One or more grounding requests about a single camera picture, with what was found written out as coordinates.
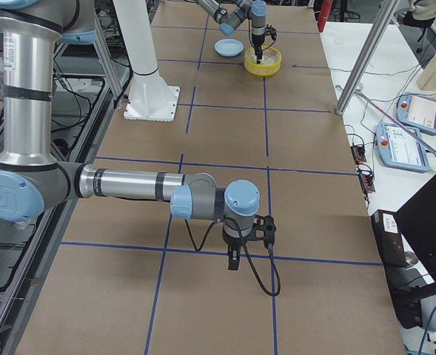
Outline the aluminium frame post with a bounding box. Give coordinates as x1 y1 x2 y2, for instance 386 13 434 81
335 0 399 115

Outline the near teach pendant tablet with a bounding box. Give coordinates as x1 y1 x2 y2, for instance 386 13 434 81
376 123 430 172

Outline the light blue plate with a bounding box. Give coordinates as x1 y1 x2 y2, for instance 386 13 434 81
214 38 244 58

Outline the metal reacher grabber stick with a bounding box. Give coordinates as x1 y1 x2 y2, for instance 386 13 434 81
354 89 436 157

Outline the teach pendant tablet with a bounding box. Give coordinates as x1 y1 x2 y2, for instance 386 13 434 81
396 92 436 135
376 123 430 172

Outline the far teach pendant tablet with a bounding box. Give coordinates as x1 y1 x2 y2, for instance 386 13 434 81
396 92 436 135

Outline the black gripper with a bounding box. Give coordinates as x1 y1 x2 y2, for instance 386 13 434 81
251 34 264 61
223 234 243 271

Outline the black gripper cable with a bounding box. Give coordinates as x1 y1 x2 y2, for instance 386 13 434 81
183 216 281 297

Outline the far orange connector block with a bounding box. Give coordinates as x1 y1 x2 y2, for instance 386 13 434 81
350 134 366 164

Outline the orange connector block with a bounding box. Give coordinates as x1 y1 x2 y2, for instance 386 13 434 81
356 163 375 194
350 134 366 164

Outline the red cylinder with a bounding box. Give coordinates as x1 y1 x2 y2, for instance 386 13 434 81
317 0 333 33

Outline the yellow rimmed bamboo steamer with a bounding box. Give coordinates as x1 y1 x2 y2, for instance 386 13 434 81
244 47 282 77

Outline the black laptop computer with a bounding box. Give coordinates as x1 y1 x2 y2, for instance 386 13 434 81
371 174 436 328

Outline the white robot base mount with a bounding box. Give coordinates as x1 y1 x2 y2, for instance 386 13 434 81
113 0 180 122

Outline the near orange connector block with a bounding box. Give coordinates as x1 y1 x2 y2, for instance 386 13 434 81
356 163 375 194

